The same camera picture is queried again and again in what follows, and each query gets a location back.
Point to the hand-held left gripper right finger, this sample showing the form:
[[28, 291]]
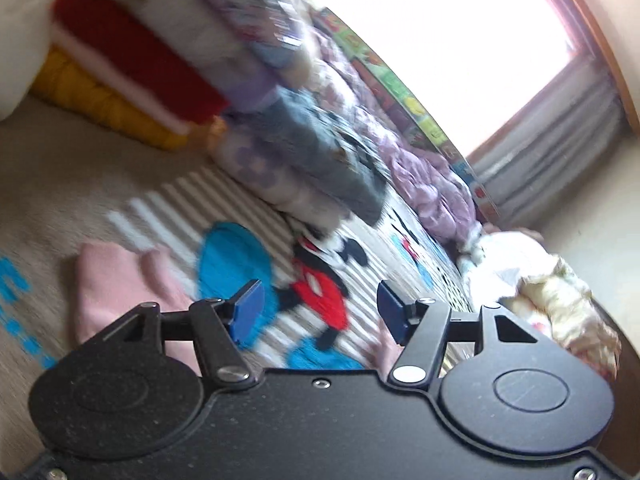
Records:
[[395, 310]]

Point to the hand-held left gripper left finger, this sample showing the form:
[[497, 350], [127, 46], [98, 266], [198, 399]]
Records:
[[245, 310]]

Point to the pink sweatshirt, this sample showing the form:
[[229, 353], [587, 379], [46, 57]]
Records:
[[120, 280]]

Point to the white quilt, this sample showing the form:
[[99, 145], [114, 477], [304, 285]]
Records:
[[505, 260]]

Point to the purple quilt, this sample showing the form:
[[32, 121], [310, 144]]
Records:
[[430, 185]]

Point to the cream quilt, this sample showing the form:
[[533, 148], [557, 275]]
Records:
[[565, 310]]

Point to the cartoon mouse printed blanket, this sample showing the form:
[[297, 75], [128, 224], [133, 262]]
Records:
[[75, 190]]

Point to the colourful foam play mat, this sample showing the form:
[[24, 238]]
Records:
[[400, 95]]

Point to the grey curtain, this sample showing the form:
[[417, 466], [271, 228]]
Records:
[[550, 150]]

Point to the mustard yellow folded garment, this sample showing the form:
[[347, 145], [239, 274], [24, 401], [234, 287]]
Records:
[[100, 100]]

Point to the wooden framed window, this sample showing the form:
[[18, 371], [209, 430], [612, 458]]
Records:
[[450, 35]]

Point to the red folded garment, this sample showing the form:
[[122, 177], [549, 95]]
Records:
[[135, 45]]

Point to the stack of folded sweaters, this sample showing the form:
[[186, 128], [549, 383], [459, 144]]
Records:
[[235, 15]]

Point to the plain white folded garment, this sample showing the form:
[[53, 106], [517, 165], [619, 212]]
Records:
[[20, 30]]

